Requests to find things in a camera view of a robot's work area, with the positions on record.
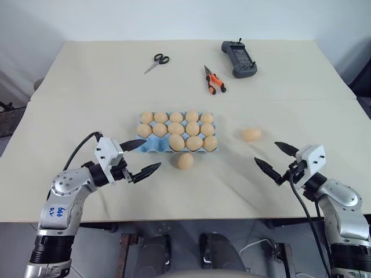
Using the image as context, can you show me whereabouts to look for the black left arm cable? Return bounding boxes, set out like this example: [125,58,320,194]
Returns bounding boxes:
[62,131,102,172]

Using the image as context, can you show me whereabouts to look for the rusty metal frame bar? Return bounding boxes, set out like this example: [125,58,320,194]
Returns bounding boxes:
[274,242,297,278]
[119,232,137,278]

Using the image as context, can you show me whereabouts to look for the dark grey remote controller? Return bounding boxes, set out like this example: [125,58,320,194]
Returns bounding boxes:
[221,37,259,79]

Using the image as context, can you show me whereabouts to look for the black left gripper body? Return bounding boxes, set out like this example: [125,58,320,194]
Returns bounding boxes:
[111,158,134,184]

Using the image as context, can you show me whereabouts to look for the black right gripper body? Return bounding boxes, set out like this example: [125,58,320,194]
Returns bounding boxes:
[282,160,308,185]

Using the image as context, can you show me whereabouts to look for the black equipment case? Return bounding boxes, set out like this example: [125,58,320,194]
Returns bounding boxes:
[0,101,30,139]

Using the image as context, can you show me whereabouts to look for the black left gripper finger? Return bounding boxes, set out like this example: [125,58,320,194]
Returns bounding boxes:
[131,162,162,184]
[120,139,147,152]

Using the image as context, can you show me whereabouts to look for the blue egg carton tray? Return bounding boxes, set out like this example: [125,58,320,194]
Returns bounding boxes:
[135,111,220,153]

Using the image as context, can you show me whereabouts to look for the dark rounded shape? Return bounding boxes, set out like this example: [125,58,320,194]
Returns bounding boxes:
[139,231,172,273]
[199,231,248,273]

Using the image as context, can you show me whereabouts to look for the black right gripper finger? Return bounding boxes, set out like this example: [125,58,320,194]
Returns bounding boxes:
[274,141,300,159]
[254,157,286,185]

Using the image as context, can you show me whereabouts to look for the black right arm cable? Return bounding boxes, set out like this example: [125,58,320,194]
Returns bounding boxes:
[288,170,333,278]

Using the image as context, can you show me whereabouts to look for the thin white cable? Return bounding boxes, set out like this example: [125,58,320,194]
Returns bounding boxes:
[239,238,271,256]

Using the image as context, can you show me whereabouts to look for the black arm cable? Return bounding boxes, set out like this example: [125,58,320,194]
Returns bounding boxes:
[62,131,102,172]
[288,170,333,278]

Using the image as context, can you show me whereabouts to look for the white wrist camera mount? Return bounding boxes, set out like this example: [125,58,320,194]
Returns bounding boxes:
[295,144,326,182]
[93,136,126,184]

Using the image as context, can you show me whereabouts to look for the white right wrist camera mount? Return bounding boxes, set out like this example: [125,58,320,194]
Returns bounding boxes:
[295,144,326,182]

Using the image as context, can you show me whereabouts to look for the dark chair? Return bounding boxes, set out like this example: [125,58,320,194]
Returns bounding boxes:
[348,61,371,100]

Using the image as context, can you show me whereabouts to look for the orange and black pliers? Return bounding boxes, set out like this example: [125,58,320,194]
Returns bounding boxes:
[203,64,228,96]

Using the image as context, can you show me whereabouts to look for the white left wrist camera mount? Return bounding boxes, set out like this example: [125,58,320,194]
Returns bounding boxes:
[93,136,126,184]

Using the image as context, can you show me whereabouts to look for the black-handled scissors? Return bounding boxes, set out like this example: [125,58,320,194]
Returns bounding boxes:
[144,53,170,75]

